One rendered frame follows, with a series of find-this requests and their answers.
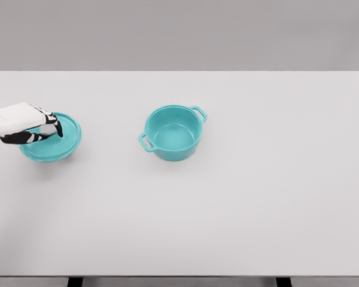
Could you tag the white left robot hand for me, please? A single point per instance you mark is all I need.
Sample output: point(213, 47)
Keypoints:
point(22, 119)

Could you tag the turquoise pot lid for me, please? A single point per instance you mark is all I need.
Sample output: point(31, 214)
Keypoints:
point(55, 146)

